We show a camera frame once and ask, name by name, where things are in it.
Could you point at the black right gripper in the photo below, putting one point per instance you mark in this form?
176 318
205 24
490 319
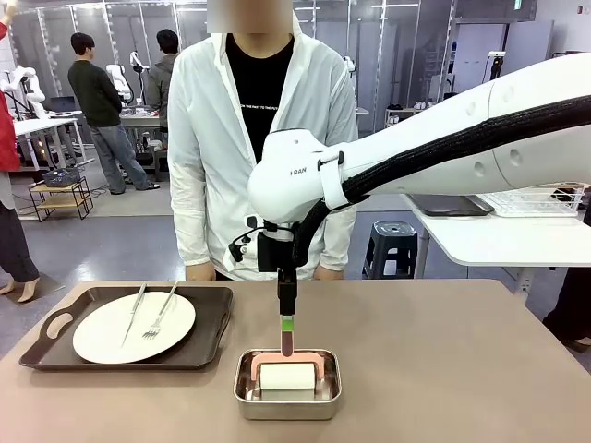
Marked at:
268 254

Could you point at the pink lint roller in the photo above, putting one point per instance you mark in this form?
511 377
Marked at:
286 376

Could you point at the silver fork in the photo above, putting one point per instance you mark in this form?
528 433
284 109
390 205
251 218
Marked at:
160 314

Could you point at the silver table knife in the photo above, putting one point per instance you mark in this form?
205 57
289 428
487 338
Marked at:
129 328

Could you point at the white round plate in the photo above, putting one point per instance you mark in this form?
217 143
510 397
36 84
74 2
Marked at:
101 337

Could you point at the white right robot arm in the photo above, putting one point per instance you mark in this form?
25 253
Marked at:
286 180

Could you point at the person's left forearm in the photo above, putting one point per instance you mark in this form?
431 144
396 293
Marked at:
334 244

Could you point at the person's right forearm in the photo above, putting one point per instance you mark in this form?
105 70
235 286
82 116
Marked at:
194 235

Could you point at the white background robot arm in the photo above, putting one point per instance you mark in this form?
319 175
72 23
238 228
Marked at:
27 85
349 64
117 80

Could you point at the person's left hand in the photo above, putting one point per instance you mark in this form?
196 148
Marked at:
329 273

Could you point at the person's right hand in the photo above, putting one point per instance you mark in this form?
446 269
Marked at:
201 272

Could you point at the rectangular steel container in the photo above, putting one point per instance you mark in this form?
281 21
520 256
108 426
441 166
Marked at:
286 408

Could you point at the dark grey plastic stool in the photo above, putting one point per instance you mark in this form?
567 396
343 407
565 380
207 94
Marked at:
161 166
390 231

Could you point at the person in white jacket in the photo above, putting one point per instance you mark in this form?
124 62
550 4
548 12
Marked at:
208 138

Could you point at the wooden shoe rack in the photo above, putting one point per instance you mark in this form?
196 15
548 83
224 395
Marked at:
401 113

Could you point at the white side table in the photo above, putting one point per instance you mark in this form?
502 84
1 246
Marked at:
508 240

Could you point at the grey background workbench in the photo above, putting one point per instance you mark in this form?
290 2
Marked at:
138 121

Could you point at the man in grey hoodie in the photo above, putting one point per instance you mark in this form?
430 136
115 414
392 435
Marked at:
161 87

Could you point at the small wooden shelf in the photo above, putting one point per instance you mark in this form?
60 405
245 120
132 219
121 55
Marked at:
60 190

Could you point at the man in dark green sweater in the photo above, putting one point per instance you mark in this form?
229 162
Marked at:
94 97

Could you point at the black and white background robot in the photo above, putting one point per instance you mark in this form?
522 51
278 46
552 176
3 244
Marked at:
137 62

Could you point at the person in black trousers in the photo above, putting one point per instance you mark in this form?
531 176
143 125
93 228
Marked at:
570 304

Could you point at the black laptop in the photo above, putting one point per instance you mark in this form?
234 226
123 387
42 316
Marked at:
62 104

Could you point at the white background table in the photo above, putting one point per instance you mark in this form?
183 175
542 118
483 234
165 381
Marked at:
41 123

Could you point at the grey door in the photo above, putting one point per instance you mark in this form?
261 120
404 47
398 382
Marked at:
531 41

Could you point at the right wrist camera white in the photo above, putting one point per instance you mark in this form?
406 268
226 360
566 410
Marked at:
237 251

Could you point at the black camera stand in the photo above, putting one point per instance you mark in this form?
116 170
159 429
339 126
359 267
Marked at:
496 62

